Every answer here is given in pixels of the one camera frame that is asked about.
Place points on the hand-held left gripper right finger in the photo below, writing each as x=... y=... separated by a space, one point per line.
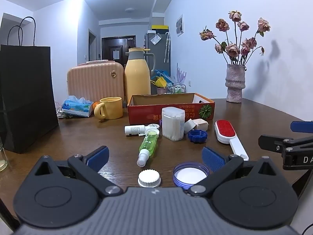
x=212 y=159

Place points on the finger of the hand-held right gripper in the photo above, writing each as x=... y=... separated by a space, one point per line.
x=302 y=126
x=269 y=142

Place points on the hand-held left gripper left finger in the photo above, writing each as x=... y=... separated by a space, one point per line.
x=97 y=158

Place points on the blue notched cap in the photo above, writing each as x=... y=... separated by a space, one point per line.
x=193 y=140

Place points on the blue-rimmed white lid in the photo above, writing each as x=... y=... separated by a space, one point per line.
x=189 y=175

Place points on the red and white lint brush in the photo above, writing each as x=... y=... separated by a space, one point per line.
x=225 y=129

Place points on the white flip-lid box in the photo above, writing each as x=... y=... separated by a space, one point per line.
x=201 y=124

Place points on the white labelled bottle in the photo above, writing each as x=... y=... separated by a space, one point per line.
x=134 y=129

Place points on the translucent cotton swab box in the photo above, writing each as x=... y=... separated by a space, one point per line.
x=172 y=124

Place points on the green spray bottle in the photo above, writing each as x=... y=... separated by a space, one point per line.
x=149 y=143

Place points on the white ribbed cap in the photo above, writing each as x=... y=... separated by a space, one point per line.
x=149 y=178

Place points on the red cardboard box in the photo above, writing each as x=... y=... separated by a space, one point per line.
x=144 y=113

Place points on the white round case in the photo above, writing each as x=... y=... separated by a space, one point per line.
x=154 y=126

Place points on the yellow mug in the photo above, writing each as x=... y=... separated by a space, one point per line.
x=112 y=107

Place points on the orange fruit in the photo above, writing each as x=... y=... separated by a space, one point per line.
x=95 y=104

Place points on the blue tissue pack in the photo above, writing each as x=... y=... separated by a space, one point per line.
x=75 y=107

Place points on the pink stone vase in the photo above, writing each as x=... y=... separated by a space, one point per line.
x=234 y=83

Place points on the pink ribbed suitcase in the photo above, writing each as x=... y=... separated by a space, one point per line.
x=93 y=80

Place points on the pink bucket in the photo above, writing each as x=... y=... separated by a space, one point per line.
x=161 y=90

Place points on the yellow thermos jug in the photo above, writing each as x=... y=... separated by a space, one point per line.
x=137 y=78

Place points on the yellow bag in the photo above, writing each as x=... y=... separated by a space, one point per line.
x=160 y=80

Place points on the clear glass bottle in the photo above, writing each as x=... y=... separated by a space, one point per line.
x=3 y=156

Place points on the dried rose bouquet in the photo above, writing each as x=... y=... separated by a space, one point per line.
x=232 y=50

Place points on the black paper bag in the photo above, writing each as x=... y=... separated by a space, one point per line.
x=24 y=90

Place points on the paper sheet on door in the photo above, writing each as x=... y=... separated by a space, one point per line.
x=116 y=54

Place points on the grey side door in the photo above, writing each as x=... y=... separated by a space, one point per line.
x=91 y=46

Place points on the grey fridge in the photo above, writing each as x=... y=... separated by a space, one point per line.
x=159 y=56

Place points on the hanging folded umbrella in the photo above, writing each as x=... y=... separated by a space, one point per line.
x=167 y=46

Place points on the paper sheet on fridge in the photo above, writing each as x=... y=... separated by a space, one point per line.
x=156 y=39

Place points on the yellow box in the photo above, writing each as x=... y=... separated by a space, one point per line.
x=160 y=27

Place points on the round ceiling lamp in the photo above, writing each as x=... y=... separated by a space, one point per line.
x=129 y=9

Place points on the purple coral wall sticker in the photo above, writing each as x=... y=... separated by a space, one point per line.
x=180 y=74

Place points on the framed wall picture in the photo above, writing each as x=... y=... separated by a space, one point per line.
x=179 y=25

